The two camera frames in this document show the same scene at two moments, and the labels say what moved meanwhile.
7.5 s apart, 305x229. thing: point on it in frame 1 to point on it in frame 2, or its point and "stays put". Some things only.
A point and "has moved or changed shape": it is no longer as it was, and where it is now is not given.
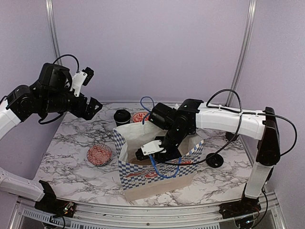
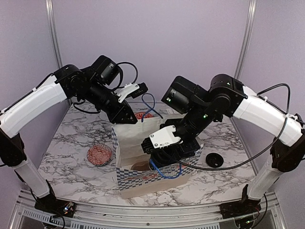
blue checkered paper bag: [143, 179] has moved or changed shape
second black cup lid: [214, 161] stays put
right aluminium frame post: [250, 10] stays put
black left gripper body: [80, 111] to [114, 114]
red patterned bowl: [99, 155] stays put
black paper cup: [229, 136] to [160, 162]
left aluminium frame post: [51, 14] stays put
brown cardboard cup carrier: [133, 159] to [141, 166]
